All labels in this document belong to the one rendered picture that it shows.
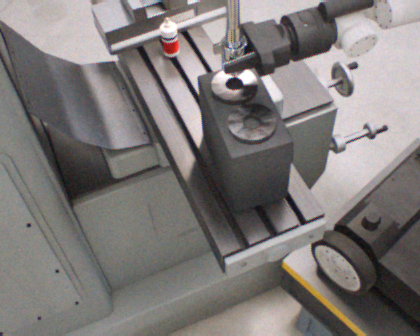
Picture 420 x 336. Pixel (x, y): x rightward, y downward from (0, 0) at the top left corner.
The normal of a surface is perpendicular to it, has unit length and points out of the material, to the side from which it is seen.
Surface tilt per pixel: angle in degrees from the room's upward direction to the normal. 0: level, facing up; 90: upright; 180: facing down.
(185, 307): 63
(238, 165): 90
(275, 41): 0
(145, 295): 0
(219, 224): 0
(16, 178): 89
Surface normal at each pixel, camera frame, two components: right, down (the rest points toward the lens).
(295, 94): -0.06, -0.58
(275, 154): 0.29, 0.77
